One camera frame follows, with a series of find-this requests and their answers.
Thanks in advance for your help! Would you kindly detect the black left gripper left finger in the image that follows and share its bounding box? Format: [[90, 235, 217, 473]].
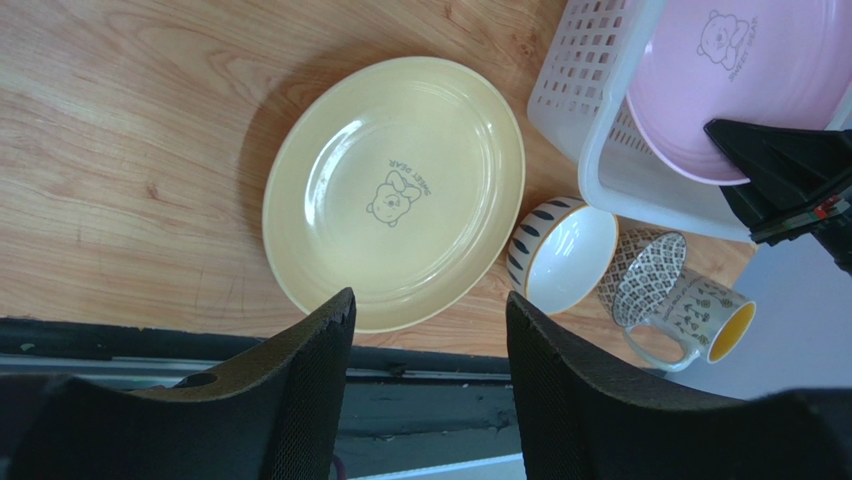
[[1, 288, 356, 479]]

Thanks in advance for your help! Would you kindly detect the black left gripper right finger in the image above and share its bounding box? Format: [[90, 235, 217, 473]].
[[506, 293, 851, 479]]

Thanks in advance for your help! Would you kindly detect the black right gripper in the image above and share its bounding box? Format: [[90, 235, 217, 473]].
[[704, 119, 851, 275]]

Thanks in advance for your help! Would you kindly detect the pink plate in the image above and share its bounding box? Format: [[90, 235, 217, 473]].
[[627, 1, 851, 186]]

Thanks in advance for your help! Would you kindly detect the white plastic basket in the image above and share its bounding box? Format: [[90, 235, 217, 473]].
[[527, 0, 852, 244]]

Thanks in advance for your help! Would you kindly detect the yellow plate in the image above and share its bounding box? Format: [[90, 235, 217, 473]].
[[262, 56, 526, 333]]

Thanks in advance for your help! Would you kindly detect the white striped bowl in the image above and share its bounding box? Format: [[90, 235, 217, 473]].
[[507, 197, 619, 315]]

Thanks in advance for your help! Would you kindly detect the patterned mug yellow inside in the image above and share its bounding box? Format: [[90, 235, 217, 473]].
[[612, 268, 757, 372]]

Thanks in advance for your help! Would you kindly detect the grey patterned bowl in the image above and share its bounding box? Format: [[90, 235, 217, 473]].
[[596, 228, 687, 327]]

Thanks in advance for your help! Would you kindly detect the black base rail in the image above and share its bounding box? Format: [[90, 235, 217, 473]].
[[1, 318, 524, 479]]

